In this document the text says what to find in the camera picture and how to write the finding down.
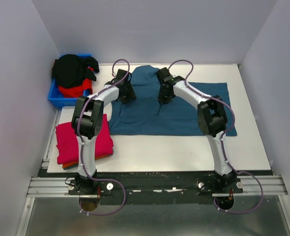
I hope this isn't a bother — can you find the teal blue t shirt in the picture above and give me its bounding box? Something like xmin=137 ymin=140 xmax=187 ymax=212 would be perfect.
xmin=109 ymin=64 xmax=238 ymax=137

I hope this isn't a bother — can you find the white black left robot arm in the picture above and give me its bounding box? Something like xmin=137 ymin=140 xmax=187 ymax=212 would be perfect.
xmin=71 ymin=69 xmax=136 ymax=194

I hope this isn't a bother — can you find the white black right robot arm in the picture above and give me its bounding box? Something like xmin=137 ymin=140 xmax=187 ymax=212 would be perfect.
xmin=156 ymin=67 xmax=236 ymax=193

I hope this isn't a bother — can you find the red crumpled garment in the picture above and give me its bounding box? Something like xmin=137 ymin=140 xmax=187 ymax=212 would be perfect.
xmin=56 ymin=65 xmax=96 ymax=98

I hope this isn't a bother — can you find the black crumpled garment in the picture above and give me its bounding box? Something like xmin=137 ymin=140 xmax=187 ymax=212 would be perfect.
xmin=52 ymin=54 xmax=99 ymax=89

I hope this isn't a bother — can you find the blue plastic bin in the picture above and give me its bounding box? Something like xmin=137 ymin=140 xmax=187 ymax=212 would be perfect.
xmin=48 ymin=54 xmax=91 ymax=108

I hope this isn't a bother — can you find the folded magenta t shirt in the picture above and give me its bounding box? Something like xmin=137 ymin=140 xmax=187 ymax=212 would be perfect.
xmin=56 ymin=114 xmax=114 ymax=165

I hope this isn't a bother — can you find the folded orange t shirt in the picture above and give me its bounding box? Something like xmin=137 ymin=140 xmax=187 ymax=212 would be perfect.
xmin=62 ymin=153 xmax=113 ymax=170

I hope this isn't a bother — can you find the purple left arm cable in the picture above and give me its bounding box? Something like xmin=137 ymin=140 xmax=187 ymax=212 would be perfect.
xmin=75 ymin=59 xmax=131 ymax=217

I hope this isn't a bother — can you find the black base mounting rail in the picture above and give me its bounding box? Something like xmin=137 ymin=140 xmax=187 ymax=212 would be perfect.
xmin=67 ymin=171 xmax=244 ymax=206

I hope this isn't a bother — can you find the aluminium frame rail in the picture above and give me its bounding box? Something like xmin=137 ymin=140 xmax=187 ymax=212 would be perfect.
xmin=26 ymin=176 xmax=77 ymax=198

